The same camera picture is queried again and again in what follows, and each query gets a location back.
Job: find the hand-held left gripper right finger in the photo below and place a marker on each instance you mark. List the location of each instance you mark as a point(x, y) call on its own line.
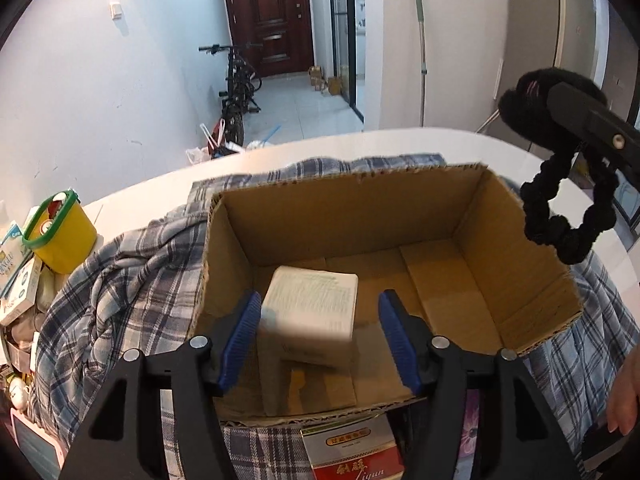
point(395, 330)

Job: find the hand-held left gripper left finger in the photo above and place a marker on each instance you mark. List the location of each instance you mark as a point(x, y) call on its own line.
point(240, 340)

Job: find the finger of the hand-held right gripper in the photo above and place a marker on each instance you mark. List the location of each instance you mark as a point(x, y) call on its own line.
point(590, 125)

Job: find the black fuzzy headband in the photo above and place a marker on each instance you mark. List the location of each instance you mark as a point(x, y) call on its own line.
point(530, 110)

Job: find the white printed box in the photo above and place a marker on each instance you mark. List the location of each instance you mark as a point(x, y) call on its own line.
point(310, 310)

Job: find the red and white box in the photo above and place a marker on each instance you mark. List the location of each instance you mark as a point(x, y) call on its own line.
point(350, 452)

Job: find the person's right hand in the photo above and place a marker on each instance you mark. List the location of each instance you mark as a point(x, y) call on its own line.
point(627, 395)

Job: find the beige refrigerator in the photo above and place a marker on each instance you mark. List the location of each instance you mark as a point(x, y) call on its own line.
point(550, 20)

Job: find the purple flower box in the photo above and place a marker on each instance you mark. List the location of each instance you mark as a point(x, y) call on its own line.
point(470, 430)

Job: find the blue plaid cloth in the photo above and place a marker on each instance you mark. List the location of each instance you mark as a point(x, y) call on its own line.
point(125, 285)

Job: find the white plastic bag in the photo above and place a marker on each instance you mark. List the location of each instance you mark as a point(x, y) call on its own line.
point(196, 156)

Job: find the yellow container green rim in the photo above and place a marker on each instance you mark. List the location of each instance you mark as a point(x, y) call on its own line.
point(65, 245)

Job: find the red plastic bag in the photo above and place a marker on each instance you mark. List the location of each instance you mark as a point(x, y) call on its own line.
point(217, 135)

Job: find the blue stick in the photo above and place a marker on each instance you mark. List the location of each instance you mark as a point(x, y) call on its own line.
point(270, 135)

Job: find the small white blue box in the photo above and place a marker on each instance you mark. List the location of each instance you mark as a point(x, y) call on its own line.
point(25, 287)

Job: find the white round toy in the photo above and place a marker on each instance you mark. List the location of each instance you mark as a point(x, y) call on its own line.
point(18, 392)

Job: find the blue face mask box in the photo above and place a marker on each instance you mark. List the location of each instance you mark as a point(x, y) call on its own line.
point(32, 442)

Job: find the black bicycle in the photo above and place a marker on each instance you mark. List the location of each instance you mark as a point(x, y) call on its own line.
point(237, 95)

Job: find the small cardboard floor box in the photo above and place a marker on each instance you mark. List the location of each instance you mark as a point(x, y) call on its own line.
point(315, 76)
point(335, 85)

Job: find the black framed glass door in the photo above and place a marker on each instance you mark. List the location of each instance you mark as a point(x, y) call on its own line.
point(345, 35)

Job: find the brown entrance door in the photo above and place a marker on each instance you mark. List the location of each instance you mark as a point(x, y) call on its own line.
point(270, 15)

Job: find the white wall switch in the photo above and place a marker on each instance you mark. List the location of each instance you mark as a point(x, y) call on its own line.
point(117, 11)

